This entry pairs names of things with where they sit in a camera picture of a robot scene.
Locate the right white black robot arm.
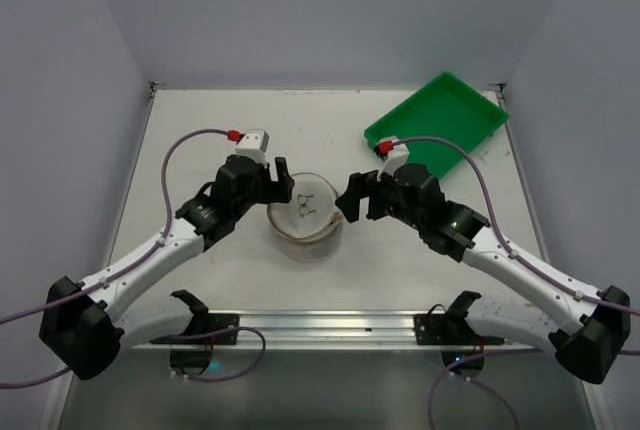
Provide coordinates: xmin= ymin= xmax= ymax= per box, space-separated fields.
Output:
xmin=336 ymin=164 xmax=631 ymax=384

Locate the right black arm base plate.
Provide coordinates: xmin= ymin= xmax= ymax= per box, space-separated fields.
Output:
xmin=413 ymin=304 xmax=449 ymax=346

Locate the green plastic tray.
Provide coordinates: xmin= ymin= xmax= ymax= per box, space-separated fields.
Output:
xmin=364 ymin=72 xmax=508 ymax=153

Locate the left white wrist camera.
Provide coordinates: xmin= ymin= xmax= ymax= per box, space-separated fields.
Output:
xmin=227 ymin=129 xmax=269 ymax=167

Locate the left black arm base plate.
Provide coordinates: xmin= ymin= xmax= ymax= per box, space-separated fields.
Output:
xmin=183 ymin=313 xmax=240 ymax=346

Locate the aluminium front rail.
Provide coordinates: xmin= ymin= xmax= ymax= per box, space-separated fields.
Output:
xmin=122 ymin=303 xmax=558 ymax=352

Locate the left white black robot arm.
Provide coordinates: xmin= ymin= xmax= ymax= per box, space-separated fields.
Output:
xmin=39 ymin=155 xmax=294 ymax=380

